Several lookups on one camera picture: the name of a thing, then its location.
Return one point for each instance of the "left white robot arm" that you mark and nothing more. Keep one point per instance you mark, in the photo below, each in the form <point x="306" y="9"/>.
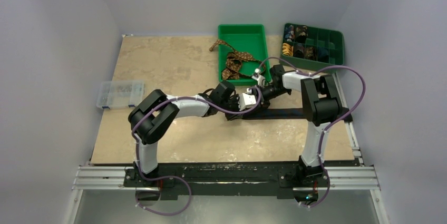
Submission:
<point x="151" y="119"/>

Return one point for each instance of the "dark navy striped tie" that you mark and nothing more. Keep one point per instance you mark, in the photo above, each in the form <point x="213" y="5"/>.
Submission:
<point x="265" y="113"/>

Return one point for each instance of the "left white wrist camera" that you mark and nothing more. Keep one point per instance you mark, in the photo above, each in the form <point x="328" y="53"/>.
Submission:
<point x="249" y="99"/>

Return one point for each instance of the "dark green compartment organizer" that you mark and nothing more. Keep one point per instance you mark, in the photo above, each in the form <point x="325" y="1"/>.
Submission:
<point x="319" y="37"/>

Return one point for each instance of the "clear plastic parts box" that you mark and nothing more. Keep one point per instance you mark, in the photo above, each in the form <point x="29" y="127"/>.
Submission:
<point x="120" y="94"/>

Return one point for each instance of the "navy rolled tie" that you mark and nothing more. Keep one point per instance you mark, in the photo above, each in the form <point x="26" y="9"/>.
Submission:
<point x="323" y="55"/>

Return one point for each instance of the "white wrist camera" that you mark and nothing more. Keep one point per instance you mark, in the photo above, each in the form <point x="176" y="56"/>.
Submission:
<point x="249" y="99"/>
<point x="257" y="76"/>

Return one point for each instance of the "blue patterned rolled tie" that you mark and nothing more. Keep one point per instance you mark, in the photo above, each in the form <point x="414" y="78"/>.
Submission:
<point x="289" y="33"/>

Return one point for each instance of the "brown patterned tie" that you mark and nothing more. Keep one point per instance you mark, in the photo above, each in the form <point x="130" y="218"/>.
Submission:
<point x="234" y="62"/>

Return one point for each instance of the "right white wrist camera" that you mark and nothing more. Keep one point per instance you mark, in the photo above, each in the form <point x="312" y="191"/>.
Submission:
<point x="257" y="76"/>

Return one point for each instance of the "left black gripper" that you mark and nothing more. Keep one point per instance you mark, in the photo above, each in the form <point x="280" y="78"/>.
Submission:
<point x="235" y="99"/>

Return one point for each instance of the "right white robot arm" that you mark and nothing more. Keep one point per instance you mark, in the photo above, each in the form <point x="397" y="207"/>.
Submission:
<point x="321" y="107"/>

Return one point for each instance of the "bright green plastic tray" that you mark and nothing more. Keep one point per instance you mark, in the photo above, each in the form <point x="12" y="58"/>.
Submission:
<point x="244" y="38"/>

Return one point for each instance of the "orange striped rolled tie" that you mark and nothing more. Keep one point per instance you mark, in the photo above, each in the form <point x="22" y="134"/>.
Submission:
<point x="287" y="49"/>

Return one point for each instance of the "black mounting base rail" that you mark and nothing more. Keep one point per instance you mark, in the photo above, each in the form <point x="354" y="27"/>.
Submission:
<point x="280" y="179"/>

